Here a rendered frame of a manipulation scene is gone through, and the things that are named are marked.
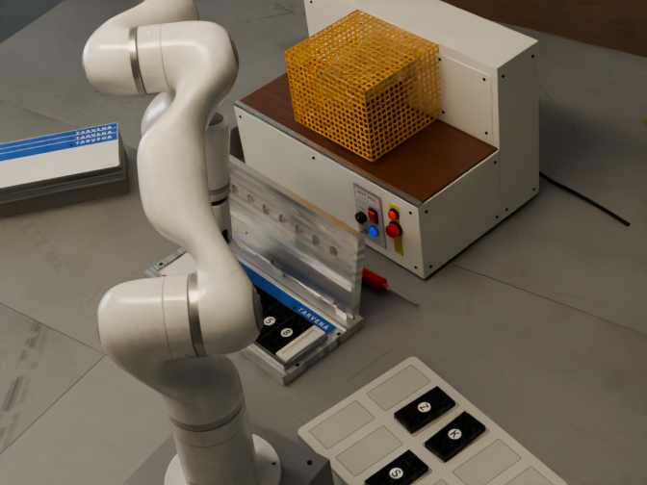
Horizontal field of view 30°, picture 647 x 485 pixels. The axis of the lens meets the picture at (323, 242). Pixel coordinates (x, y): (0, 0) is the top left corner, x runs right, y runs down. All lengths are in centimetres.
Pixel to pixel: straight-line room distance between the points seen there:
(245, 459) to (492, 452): 43
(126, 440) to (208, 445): 40
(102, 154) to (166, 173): 98
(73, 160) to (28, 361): 51
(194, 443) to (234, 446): 6
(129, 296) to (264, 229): 75
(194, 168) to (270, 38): 149
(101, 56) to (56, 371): 79
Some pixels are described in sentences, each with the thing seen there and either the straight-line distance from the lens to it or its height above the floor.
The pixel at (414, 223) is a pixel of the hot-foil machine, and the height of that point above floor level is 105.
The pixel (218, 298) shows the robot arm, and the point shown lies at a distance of 168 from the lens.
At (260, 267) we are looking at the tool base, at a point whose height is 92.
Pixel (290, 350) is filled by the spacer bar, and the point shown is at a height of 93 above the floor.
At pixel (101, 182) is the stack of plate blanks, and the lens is 274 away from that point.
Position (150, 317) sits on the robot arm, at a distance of 169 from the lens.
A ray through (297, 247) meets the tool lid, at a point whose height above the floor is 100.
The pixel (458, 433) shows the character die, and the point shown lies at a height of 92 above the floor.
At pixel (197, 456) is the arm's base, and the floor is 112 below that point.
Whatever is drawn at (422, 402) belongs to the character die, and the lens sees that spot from 214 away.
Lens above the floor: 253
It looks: 41 degrees down
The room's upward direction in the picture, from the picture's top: 9 degrees counter-clockwise
